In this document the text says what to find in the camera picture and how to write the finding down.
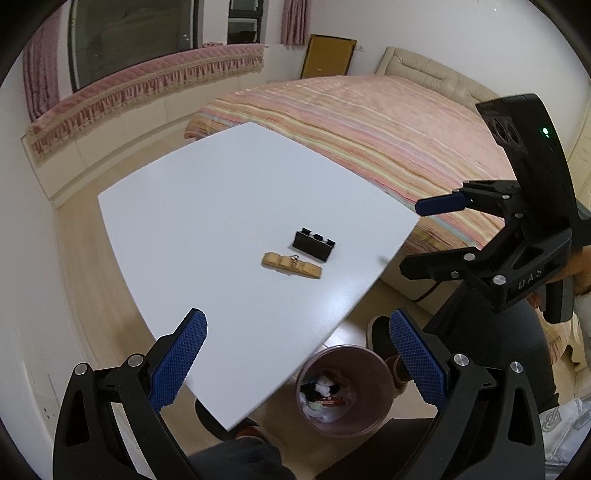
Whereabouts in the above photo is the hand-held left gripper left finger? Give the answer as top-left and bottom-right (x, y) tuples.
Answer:
(53, 308), (208, 480)

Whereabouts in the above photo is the black cable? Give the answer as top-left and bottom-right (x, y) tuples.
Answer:
(412, 279), (446, 304)

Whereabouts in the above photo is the person's left leg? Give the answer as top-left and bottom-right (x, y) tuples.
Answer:
(187, 436), (296, 480)

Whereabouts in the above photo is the person's leg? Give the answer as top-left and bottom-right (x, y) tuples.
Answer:
(187, 436), (296, 480)
(425, 281), (561, 416)

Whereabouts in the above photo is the wooden clothespin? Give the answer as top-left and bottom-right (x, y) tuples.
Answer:
(261, 251), (323, 280)

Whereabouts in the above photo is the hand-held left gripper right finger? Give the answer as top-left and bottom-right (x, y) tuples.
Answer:
(389, 310), (550, 480)

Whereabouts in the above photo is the narrow dark window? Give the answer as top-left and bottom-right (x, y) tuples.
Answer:
(228, 0), (271, 45)

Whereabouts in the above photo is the beige padded headboard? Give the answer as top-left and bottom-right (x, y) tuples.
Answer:
(375, 46), (504, 112)

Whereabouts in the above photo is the white plastic bag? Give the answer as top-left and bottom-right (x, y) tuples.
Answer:
(300, 392), (357, 424)

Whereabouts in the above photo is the white printed garment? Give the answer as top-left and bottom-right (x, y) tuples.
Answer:
(538, 399), (591, 468)

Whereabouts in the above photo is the white window seat cabinet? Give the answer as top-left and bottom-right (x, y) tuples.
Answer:
(21, 69), (269, 201)

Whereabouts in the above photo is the black binder clip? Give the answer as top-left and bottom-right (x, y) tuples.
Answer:
(293, 227), (337, 264)

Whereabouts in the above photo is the person's right hand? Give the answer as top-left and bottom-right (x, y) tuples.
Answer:
(567, 247), (591, 296)

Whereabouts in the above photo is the large dark window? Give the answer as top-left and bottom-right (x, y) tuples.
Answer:
(68, 0), (204, 90)

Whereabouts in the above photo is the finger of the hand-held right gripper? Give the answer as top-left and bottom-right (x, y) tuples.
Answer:
(399, 249), (498, 283)
(414, 180), (525, 221)

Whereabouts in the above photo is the person's right leg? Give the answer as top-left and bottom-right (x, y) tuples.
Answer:
(425, 281), (561, 416)

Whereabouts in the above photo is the brown wooden board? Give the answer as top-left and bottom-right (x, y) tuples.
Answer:
(300, 34), (357, 80)

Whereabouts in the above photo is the pink curtain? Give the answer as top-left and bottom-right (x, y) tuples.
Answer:
(281, 0), (312, 46)
(23, 28), (61, 121)

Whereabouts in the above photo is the person's right shoe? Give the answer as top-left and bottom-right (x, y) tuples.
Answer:
(366, 316), (408, 385)

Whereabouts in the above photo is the purple trash bin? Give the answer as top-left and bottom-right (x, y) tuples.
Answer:
(295, 344), (397, 438)

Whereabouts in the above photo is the pink fringed window cushion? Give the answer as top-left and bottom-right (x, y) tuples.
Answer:
(28, 42), (266, 160)

